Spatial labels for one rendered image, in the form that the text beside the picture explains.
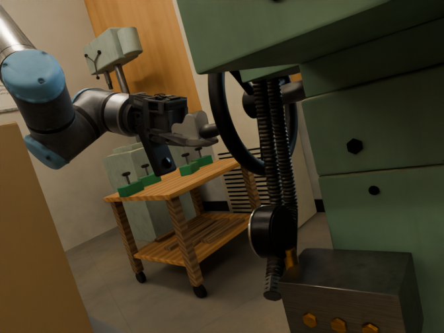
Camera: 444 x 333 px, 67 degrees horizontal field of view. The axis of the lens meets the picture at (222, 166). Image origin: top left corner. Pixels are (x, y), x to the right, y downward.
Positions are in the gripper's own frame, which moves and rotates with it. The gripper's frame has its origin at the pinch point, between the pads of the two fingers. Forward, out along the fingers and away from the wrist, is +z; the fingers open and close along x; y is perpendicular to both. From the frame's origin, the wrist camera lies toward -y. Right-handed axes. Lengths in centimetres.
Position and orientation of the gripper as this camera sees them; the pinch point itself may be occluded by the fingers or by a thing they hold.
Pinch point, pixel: (211, 143)
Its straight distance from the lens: 62.3
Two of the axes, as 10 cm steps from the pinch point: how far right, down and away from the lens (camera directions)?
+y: 0.2, -9.3, -3.6
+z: 8.2, 2.3, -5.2
